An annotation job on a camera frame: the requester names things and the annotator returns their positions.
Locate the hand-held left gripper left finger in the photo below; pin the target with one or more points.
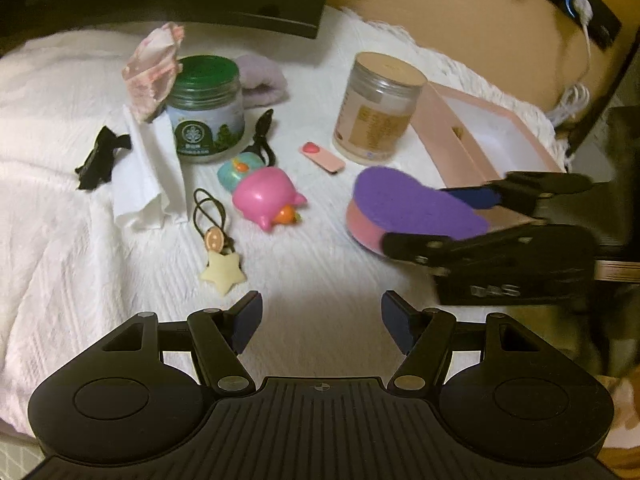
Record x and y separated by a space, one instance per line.
247 319

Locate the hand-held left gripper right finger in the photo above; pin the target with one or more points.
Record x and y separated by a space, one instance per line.
397 322

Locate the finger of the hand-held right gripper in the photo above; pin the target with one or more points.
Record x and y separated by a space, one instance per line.
415 247
470 197

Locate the purple and pink sponge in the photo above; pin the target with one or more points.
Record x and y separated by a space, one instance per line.
415 200

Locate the pink box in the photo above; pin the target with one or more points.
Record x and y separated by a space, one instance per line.
450 130

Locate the pink hair clip red heart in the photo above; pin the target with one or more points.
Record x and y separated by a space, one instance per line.
322 159

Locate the white textured blanket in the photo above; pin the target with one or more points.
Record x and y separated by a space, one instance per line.
325 240

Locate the pink pig toy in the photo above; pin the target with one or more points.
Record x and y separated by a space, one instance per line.
260 195

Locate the clear jar with beige lid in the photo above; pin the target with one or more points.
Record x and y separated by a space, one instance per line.
375 110

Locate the teal round toy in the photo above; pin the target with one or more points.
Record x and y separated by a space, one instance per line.
230 175

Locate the white tissue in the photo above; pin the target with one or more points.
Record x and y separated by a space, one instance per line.
145 175

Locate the black spoon-shaped clip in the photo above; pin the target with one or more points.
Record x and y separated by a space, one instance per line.
263 125

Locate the jar with green lid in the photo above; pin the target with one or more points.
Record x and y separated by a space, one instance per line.
205 110

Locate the black bow hair clip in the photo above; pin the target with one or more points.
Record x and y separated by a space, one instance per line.
97 160

